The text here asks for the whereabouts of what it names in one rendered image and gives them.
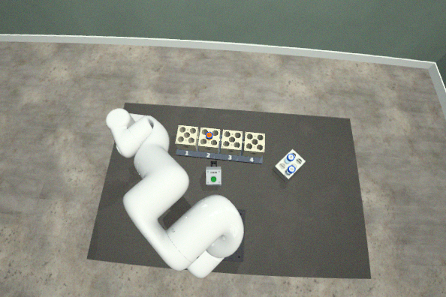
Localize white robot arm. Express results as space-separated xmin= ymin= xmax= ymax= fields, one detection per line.
xmin=106 ymin=109 xmax=244 ymax=278

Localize cream block with round holes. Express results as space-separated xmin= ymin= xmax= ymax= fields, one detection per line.
xmin=243 ymin=132 xmax=265 ymax=158
xmin=221 ymin=130 xmax=243 ymax=155
xmin=198 ymin=127 xmax=220 ymax=153
xmin=176 ymin=125 xmax=199 ymax=151

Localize white tube rack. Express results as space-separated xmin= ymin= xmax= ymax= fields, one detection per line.
xmin=273 ymin=149 xmax=305 ymax=181

